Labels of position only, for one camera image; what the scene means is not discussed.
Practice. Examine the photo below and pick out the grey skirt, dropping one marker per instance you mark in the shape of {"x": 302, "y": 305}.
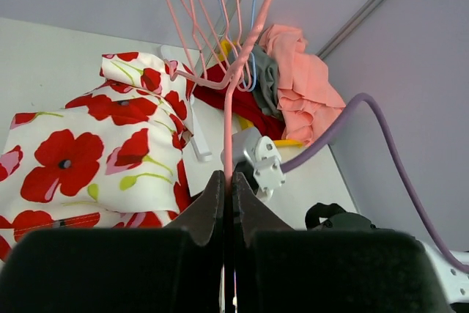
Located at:
{"x": 263, "y": 92}

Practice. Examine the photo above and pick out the blue wire hanger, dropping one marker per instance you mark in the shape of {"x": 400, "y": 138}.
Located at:
{"x": 227, "y": 9}

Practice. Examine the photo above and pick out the pink skirt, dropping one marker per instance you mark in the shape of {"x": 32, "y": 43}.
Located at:
{"x": 308, "y": 102}

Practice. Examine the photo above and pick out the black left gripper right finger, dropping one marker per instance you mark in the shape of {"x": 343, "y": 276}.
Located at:
{"x": 279, "y": 269}

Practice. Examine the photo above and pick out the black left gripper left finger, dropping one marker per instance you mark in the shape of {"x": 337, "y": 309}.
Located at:
{"x": 176, "y": 268}

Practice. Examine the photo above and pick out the white clothes rack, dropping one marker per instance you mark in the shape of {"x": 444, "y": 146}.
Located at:
{"x": 215, "y": 72}

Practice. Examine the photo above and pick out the floral red white skirt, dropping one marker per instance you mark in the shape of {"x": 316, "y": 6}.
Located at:
{"x": 111, "y": 157}

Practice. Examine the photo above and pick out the yellow plastic bin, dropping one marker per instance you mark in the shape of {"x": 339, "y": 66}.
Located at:
{"x": 250, "y": 115}

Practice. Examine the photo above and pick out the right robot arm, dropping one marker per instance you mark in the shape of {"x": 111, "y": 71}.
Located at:
{"x": 361, "y": 268}

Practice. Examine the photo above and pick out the pink hanger of red skirt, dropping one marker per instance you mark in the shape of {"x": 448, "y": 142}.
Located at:
{"x": 203, "y": 41}

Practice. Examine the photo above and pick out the pink hanger of grey skirt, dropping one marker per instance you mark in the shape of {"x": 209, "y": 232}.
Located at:
{"x": 225, "y": 53}

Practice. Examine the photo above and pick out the pink hanger of floral skirt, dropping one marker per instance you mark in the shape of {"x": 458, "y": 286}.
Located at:
{"x": 231, "y": 80}

